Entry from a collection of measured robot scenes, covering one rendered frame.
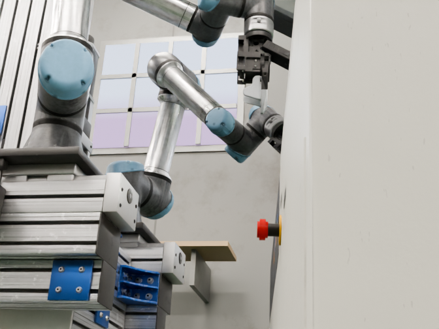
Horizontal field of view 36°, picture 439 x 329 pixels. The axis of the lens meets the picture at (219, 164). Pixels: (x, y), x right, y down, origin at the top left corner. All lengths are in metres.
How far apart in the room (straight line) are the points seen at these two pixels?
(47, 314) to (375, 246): 1.13
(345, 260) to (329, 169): 0.07
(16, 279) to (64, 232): 0.15
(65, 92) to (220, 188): 3.28
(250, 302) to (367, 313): 3.92
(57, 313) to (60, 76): 0.52
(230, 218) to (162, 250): 2.72
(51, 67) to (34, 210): 0.31
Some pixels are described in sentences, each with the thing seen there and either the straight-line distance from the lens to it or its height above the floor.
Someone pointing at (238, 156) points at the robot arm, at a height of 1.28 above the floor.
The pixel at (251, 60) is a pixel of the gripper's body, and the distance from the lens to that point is 1.63.
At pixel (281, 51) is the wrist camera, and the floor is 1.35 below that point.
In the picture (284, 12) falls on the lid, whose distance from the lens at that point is 2.24.
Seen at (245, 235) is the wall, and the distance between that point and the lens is 4.53.
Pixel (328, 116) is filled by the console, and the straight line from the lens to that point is 0.54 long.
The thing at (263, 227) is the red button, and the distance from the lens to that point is 1.11.
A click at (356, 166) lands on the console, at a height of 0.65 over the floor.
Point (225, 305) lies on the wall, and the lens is 4.42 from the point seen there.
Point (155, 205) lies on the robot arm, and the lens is 2.12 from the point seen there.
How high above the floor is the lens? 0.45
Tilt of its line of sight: 24 degrees up
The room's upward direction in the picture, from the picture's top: 3 degrees clockwise
